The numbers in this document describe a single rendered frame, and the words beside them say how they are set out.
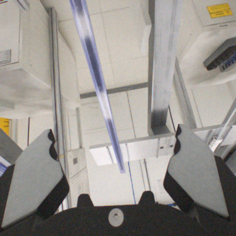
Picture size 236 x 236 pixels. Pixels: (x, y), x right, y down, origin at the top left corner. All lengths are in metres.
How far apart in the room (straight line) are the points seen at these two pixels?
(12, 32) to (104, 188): 2.13
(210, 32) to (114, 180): 2.08
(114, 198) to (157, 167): 0.89
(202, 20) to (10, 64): 0.82
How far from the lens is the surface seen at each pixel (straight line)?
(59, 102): 0.73
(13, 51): 0.72
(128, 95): 2.18
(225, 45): 0.76
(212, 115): 2.59
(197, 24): 0.67
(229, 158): 0.66
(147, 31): 0.23
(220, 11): 0.75
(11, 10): 0.90
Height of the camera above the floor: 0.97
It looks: 10 degrees down
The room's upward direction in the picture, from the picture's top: 171 degrees clockwise
